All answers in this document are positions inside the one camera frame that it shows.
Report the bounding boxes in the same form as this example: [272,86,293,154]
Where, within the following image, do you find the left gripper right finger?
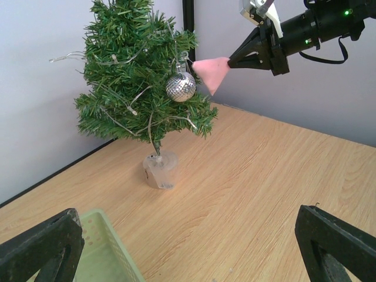
[295,205,375,281]

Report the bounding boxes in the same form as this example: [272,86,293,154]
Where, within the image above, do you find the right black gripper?
[228,19,290,76]

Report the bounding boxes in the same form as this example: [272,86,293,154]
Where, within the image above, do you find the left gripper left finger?
[1,208,85,281]

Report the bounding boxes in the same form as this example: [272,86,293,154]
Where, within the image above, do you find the pink hat gnome ornament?
[192,57,230,96]

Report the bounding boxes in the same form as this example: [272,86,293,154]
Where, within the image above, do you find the light green plastic basket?
[29,208,146,282]

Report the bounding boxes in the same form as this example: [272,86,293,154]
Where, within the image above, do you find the silver disco ball ornament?
[166,51,196,103]

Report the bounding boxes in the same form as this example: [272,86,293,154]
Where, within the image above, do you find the small green christmas tree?
[75,1,217,189]

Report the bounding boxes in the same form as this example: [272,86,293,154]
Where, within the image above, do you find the clear wire string lights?
[48,29,199,189]

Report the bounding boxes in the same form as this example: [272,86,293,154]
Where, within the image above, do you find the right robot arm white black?
[228,1,375,76]

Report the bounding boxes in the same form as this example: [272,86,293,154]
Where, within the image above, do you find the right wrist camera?
[239,0,283,38]

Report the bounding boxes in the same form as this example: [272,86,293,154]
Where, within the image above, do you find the black aluminium frame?
[1,1,196,202]

